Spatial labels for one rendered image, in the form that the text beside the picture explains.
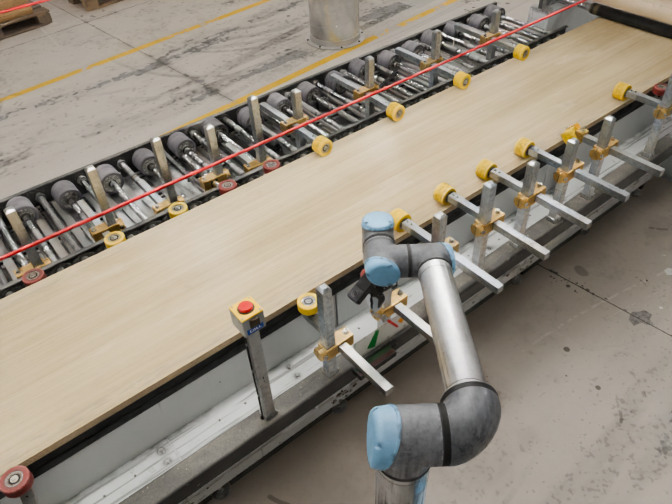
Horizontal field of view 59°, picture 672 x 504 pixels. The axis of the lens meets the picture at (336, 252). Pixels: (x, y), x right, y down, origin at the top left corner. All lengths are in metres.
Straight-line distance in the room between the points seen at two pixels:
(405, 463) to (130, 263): 1.51
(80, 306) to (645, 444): 2.38
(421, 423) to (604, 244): 2.84
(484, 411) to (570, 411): 1.84
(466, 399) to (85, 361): 1.32
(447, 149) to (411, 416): 1.83
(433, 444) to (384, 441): 0.09
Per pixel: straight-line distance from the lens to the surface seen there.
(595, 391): 3.11
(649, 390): 3.20
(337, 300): 2.26
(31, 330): 2.28
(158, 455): 2.16
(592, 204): 2.98
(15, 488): 1.93
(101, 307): 2.25
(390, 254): 1.57
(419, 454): 1.15
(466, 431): 1.15
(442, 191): 2.42
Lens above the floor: 2.42
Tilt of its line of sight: 43 degrees down
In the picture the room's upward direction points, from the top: 3 degrees counter-clockwise
